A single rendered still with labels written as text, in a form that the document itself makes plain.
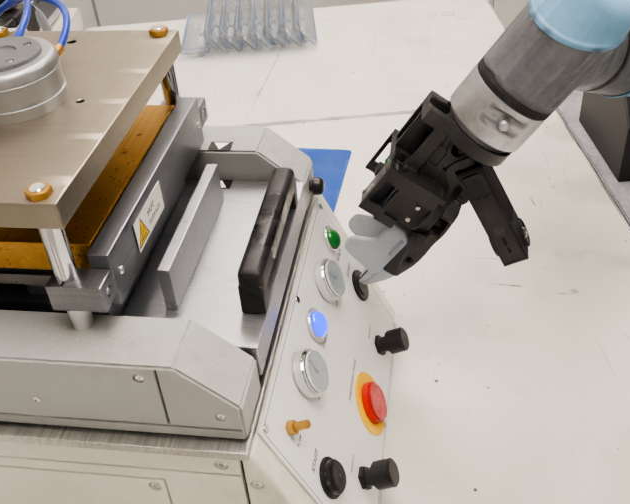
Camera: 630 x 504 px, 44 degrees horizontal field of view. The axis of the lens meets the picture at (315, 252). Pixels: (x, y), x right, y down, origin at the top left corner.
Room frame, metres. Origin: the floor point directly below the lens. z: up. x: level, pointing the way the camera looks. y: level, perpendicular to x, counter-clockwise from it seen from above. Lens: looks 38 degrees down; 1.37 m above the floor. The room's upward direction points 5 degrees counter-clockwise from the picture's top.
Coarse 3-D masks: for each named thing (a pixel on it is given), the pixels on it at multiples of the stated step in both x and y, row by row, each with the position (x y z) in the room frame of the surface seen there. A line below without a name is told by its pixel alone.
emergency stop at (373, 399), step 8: (368, 384) 0.51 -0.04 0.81; (376, 384) 0.52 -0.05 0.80; (368, 392) 0.50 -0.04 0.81; (376, 392) 0.51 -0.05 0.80; (368, 400) 0.49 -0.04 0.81; (376, 400) 0.50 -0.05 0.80; (384, 400) 0.51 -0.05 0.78; (368, 408) 0.49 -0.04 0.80; (376, 408) 0.49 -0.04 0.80; (384, 408) 0.50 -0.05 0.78; (368, 416) 0.48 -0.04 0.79; (376, 416) 0.48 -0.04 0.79; (384, 416) 0.49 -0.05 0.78
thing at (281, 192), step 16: (272, 176) 0.58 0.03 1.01; (288, 176) 0.57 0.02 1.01; (272, 192) 0.55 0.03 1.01; (288, 192) 0.56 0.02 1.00; (272, 208) 0.53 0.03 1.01; (288, 208) 0.55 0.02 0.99; (256, 224) 0.51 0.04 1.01; (272, 224) 0.50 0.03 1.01; (256, 240) 0.48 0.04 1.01; (272, 240) 0.49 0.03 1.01; (256, 256) 0.46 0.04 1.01; (272, 256) 0.48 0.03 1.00; (240, 272) 0.45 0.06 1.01; (256, 272) 0.45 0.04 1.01; (240, 288) 0.45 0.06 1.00; (256, 288) 0.44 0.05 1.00; (256, 304) 0.44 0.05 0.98
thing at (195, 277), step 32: (192, 192) 0.62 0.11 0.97; (224, 192) 0.62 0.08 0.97; (256, 192) 0.61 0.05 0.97; (192, 224) 0.52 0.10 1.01; (224, 224) 0.57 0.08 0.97; (288, 224) 0.56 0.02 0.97; (160, 256) 0.53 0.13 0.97; (192, 256) 0.51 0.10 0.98; (224, 256) 0.52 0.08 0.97; (288, 256) 0.53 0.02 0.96; (160, 288) 0.49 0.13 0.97; (192, 288) 0.48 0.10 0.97; (224, 288) 0.48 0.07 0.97; (224, 320) 0.44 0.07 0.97; (256, 320) 0.44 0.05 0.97; (256, 352) 0.41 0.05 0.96
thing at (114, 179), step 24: (144, 120) 0.61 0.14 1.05; (120, 144) 0.57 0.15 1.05; (144, 144) 0.57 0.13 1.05; (120, 168) 0.54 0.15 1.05; (96, 192) 0.50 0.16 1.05; (120, 192) 0.50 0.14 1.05; (72, 216) 0.47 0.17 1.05; (96, 216) 0.47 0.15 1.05; (0, 240) 0.45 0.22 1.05; (24, 240) 0.45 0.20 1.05; (72, 240) 0.44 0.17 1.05; (0, 264) 0.45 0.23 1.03; (24, 264) 0.45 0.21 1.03; (48, 264) 0.44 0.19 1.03
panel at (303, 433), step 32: (320, 224) 0.63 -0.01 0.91; (320, 256) 0.59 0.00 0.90; (352, 256) 0.65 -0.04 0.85; (352, 288) 0.61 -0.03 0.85; (288, 320) 0.49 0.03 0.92; (352, 320) 0.57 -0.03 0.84; (384, 320) 0.63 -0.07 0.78; (288, 352) 0.46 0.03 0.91; (320, 352) 0.49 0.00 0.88; (352, 352) 0.53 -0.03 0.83; (288, 384) 0.43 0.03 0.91; (352, 384) 0.50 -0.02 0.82; (384, 384) 0.55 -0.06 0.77; (288, 416) 0.40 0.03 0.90; (320, 416) 0.43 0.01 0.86; (352, 416) 0.47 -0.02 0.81; (288, 448) 0.38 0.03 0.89; (320, 448) 0.41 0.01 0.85; (352, 448) 0.44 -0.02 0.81; (384, 448) 0.47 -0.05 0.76; (320, 480) 0.38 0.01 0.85; (352, 480) 0.41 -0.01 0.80
